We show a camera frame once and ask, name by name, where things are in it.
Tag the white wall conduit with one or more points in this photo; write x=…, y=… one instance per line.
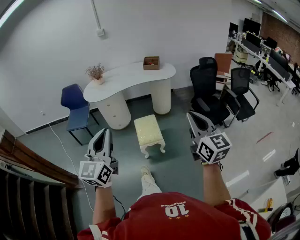
x=95, y=14

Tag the person's beige shoe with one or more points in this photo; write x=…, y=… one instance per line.
x=145, y=170

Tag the long ceiling light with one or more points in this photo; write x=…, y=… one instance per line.
x=9, y=14

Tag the white curved desk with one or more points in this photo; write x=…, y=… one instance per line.
x=131, y=77

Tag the person's beige trousers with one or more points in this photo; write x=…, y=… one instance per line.
x=148, y=185

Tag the ceiling light panel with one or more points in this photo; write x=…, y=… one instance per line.
x=280, y=16

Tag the person's right forearm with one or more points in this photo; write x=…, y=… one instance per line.
x=214, y=182

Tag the cream upholstered stool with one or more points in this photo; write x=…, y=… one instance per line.
x=147, y=131

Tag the row of office desks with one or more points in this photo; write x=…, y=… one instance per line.
x=269, y=54

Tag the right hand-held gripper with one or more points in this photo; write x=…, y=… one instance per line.
x=213, y=147

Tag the person's red shirt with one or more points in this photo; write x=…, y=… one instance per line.
x=175, y=222

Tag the person's left forearm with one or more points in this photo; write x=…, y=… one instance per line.
x=104, y=204

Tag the brown wooden cabinet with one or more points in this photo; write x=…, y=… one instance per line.
x=223, y=63

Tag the white wall switch box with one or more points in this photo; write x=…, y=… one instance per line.
x=100, y=32

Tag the dark wooden stair railing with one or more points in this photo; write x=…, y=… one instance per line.
x=35, y=164

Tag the blue padded chair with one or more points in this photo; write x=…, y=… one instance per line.
x=76, y=112

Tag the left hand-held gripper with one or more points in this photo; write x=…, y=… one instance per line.
x=93, y=171

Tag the black mesh office chair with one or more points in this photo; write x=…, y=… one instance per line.
x=240, y=82

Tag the brown wooden organizer box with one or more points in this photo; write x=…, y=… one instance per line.
x=151, y=65

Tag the tall black office chair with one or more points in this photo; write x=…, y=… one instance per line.
x=204, y=79

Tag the dried plant in pot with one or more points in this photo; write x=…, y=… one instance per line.
x=95, y=72

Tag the yellow tool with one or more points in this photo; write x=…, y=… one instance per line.
x=268, y=205

